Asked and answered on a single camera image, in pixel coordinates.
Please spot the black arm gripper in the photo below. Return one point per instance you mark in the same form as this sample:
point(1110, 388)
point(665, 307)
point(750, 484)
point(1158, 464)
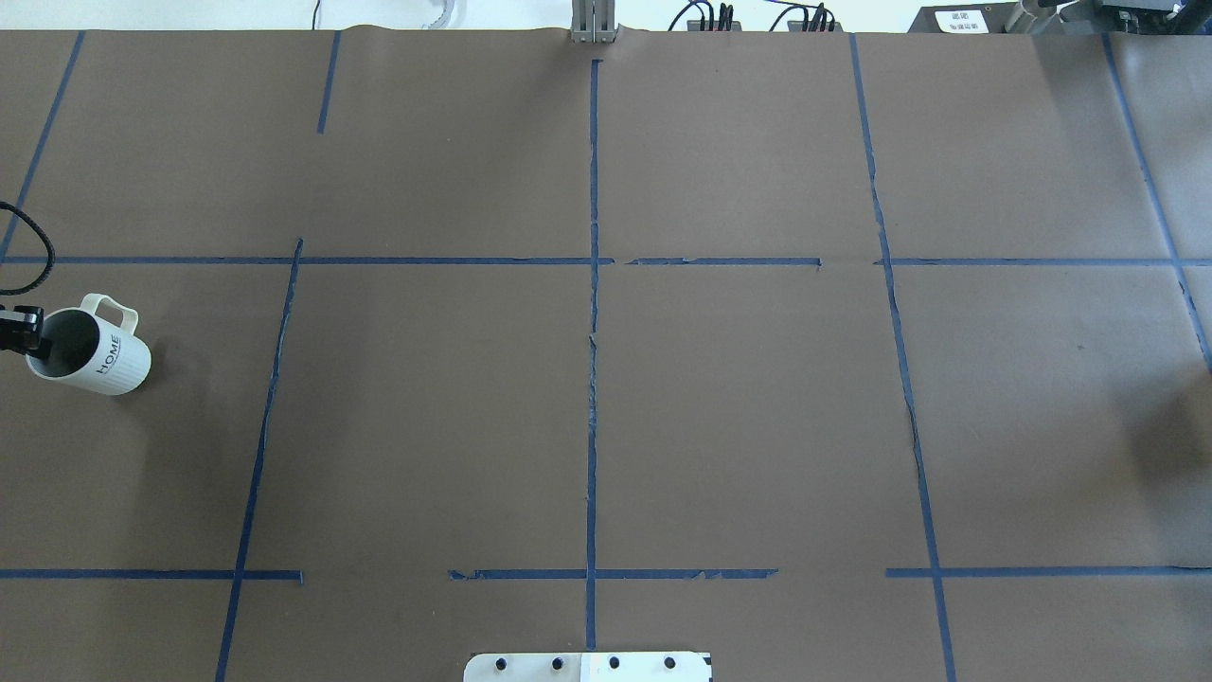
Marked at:
point(19, 327)

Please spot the white HOME mug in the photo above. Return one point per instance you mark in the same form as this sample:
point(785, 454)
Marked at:
point(93, 346)

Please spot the aluminium frame post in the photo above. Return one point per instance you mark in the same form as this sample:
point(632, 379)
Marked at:
point(593, 22)

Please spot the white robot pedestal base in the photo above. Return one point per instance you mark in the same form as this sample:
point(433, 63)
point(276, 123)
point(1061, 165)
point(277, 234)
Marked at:
point(591, 666)

